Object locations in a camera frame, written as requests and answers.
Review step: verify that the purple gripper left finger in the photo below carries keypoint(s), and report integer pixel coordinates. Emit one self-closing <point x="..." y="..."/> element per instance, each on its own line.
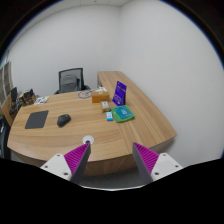
<point x="70" y="166"/>

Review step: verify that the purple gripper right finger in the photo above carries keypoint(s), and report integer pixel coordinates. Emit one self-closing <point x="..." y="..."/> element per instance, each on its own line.
<point x="151" y="165"/>

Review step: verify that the black computer mouse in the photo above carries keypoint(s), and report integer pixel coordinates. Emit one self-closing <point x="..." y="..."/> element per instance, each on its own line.
<point x="63" y="120"/>

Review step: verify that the dark grey mouse pad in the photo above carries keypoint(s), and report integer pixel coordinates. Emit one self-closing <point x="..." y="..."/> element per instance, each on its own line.
<point x="36" y="120"/>

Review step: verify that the teal booklet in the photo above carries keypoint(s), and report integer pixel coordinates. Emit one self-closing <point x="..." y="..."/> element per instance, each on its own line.
<point x="123" y="112"/>

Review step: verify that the green folded cloth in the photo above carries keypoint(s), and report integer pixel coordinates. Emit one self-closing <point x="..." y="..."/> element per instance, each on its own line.
<point x="118" y="119"/>

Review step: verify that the small blue white box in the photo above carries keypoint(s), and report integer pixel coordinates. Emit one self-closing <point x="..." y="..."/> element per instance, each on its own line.
<point x="109" y="116"/>

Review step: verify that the black chair at left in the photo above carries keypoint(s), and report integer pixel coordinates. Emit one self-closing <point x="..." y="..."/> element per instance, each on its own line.
<point x="5" y="152"/>

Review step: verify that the small tan box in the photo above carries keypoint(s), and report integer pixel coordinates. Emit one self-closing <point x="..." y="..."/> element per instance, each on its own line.
<point x="105" y="106"/>

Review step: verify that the colourful printed sheet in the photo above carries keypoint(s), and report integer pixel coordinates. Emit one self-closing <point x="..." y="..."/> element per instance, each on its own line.
<point x="41" y="100"/>

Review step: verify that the orange cardboard box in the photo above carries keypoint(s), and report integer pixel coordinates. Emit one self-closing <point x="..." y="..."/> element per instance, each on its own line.
<point x="98" y="96"/>

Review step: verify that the purple standing sign card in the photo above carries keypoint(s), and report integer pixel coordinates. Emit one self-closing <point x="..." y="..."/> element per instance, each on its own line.
<point x="119" y="97"/>

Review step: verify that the brown cardboard box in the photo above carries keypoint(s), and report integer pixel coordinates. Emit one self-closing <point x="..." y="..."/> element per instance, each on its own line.
<point x="27" y="98"/>

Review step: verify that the grey backpack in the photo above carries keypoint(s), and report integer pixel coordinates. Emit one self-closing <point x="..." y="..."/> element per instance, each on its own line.
<point x="69" y="83"/>

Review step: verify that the black mesh office chair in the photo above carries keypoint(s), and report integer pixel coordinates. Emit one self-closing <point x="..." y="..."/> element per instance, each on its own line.
<point x="74" y="71"/>

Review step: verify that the wooden shelf cabinet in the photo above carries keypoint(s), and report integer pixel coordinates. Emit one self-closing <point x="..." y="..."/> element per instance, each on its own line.
<point x="5" y="82"/>

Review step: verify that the white desk cable grommet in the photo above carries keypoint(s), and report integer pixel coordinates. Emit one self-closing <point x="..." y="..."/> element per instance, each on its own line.
<point x="88" y="139"/>

